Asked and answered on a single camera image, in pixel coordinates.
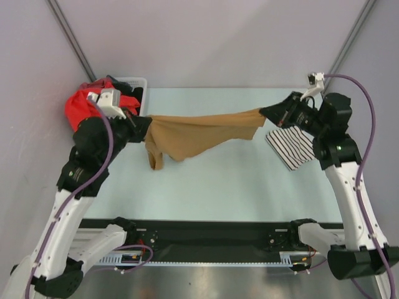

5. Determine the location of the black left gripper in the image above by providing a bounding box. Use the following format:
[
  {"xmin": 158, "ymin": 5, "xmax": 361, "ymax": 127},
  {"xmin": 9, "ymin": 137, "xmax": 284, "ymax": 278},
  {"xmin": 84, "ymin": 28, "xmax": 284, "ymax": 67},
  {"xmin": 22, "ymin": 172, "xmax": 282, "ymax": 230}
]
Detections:
[{"xmin": 99, "ymin": 107, "xmax": 151, "ymax": 167}]

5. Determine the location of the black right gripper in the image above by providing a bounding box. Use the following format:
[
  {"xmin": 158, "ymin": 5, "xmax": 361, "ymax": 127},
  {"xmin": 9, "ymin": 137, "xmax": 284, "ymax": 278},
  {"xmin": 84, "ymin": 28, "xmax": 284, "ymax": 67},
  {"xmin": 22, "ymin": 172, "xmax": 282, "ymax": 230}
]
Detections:
[{"xmin": 260, "ymin": 91, "xmax": 327, "ymax": 138}]

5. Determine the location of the black white striped tank top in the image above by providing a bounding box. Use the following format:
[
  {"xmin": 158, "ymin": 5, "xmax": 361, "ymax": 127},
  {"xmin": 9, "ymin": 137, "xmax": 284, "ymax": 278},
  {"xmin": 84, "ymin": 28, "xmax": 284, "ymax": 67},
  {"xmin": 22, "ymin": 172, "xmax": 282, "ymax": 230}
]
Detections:
[{"xmin": 265, "ymin": 126, "xmax": 315, "ymax": 171}]

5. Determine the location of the tan brown garment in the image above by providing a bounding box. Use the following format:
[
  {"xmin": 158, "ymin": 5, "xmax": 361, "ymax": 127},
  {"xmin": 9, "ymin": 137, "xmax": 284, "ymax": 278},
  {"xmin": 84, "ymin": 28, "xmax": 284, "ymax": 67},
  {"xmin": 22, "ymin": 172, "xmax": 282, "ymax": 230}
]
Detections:
[{"xmin": 144, "ymin": 108, "xmax": 266, "ymax": 170}]

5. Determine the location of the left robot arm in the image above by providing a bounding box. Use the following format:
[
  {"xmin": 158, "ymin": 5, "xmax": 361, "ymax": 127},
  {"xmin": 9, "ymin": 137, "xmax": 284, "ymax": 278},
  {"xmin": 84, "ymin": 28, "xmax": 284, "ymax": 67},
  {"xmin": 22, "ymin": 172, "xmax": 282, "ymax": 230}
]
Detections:
[{"xmin": 2, "ymin": 114, "xmax": 153, "ymax": 298}]

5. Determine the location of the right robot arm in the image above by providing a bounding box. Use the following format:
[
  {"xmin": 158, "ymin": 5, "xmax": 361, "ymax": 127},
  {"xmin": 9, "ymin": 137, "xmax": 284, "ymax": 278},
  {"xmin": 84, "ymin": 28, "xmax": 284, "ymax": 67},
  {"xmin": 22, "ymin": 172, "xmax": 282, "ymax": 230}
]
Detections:
[{"xmin": 259, "ymin": 92, "xmax": 398, "ymax": 280}]

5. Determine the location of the black garment in basket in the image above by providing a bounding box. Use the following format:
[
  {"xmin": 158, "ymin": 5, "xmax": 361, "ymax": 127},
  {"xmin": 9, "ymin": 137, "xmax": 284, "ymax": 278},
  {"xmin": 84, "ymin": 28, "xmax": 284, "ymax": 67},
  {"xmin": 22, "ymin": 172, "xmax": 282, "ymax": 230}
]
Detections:
[{"xmin": 112, "ymin": 81, "xmax": 143, "ymax": 99}]

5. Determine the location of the white plastic laundry basket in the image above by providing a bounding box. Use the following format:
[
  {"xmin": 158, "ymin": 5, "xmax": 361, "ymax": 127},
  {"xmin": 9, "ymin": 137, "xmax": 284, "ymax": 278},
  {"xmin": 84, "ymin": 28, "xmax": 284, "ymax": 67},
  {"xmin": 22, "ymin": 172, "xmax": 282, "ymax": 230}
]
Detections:
[{"xmin": 116, "ymin": 77, "xmax": 148, "ymax": 116}]

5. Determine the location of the dark blue garment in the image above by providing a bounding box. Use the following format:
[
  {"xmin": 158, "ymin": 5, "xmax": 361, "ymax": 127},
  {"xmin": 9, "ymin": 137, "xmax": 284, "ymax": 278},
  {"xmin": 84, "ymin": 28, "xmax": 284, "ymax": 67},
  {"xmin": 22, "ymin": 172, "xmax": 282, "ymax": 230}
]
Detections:
[{"xmin": 106, "ymin": 75, "xmax": 118, "ymax": 82}]

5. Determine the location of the red garment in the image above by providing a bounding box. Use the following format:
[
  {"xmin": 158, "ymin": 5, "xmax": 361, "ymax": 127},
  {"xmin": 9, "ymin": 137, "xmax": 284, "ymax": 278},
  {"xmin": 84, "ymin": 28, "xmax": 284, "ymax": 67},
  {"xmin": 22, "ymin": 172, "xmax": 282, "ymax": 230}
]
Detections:
[{"xmin": 65, "ymin": 78, "xmax": 142, "ymax": 131}]

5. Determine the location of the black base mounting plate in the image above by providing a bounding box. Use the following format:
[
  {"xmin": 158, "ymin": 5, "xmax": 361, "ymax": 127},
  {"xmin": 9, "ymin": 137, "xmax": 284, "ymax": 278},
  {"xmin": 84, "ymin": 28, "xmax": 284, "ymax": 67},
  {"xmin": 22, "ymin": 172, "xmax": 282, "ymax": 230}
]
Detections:
[{"xmin": 79, "ymin": 219, "xmax": 344, "ymax": 262}]

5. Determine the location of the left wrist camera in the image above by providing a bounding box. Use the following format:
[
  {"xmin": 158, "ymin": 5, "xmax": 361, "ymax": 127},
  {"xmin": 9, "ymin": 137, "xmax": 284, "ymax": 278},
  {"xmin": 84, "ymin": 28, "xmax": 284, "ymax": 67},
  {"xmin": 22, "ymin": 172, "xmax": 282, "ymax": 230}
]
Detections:
[{"xmin": 87, "ymin": 88, "xmax": 126, "ymax": 119}]

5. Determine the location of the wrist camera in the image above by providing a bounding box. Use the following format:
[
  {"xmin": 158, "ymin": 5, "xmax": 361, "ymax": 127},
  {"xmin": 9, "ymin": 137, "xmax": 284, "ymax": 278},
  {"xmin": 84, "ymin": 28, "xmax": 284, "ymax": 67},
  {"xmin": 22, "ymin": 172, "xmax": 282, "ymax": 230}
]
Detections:
[
  {"xmin": 300, "ymin": 72, "xmax": 324, "ymax": 100},
  {"xmin": 87, "ymin": 88, "xmax": 126, "ymax": 119}
]

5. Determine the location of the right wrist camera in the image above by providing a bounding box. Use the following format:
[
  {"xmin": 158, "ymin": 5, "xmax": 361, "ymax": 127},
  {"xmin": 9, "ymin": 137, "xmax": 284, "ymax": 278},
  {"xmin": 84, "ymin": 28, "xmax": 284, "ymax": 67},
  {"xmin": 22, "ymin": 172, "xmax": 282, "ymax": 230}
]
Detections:
[{"xmin": 300, "ymin": 72, "xmax": 324, "ymax": 100}]

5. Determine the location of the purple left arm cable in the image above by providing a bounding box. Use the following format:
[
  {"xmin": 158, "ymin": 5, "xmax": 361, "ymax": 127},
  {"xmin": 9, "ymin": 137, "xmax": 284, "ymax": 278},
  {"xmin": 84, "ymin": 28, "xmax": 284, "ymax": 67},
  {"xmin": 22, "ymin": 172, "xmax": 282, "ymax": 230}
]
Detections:
[{"xmin": 26, "ymin": 99, "xmax": 153, "ymax": 299}]

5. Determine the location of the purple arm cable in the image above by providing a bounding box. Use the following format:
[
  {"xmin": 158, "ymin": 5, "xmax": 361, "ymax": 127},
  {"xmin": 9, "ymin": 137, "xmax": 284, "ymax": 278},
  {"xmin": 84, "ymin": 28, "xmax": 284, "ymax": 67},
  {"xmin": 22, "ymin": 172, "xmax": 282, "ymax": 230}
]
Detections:
[
  {"xmin": 294, "ymin": 74, "xmax": 397, "ymax": 299},
  {"xmin": 26, "ymin": 99, "xmax": 153, "ymax": 299}
]

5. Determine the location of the white slotted cable duct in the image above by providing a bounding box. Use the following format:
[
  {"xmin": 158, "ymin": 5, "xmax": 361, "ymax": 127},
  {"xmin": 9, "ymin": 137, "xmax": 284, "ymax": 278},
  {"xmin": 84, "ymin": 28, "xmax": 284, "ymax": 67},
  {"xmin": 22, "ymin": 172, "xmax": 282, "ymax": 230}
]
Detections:
[{"xmin": 95, "ymin": 252, "xmax": 310, "ymax": 267}]

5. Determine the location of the right aluminium corner post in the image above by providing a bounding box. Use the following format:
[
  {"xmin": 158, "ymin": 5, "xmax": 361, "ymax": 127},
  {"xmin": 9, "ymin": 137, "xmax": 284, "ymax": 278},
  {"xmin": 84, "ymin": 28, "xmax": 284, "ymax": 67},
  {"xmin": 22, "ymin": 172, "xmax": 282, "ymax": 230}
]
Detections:
[{"xmin": 328, "ymin": 0, "xmax": 378, "ymax": 74}]

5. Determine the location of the aluminium corner post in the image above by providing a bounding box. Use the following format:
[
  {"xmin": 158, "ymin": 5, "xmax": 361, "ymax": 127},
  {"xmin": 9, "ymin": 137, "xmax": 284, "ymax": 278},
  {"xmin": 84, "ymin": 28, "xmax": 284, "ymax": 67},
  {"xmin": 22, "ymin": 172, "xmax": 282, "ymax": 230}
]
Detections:
[
  {"xmin": 328, "ymin": 0, "xmax": 378, "ymax": 74},
  {"xmin": 46, "ymin": 0, "xmax": 97, "ymax": 82}
]

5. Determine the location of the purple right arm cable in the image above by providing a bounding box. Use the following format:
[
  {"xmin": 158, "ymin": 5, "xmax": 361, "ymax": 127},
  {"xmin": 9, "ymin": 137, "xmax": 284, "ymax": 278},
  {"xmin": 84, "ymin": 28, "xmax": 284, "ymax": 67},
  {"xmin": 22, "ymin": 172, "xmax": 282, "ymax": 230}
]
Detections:
[{"xmin": 294, "ymin": 74, "xmax": 397, "ymax": 299}]

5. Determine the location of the left aluminium corner post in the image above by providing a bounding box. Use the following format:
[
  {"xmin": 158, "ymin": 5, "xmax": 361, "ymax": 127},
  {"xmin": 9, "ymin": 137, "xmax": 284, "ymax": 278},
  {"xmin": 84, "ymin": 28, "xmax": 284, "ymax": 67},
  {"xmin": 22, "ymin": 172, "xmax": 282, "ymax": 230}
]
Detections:
[{"xmin": 46, "ymin": 0, "xmax": 97, "ymax": 82}]

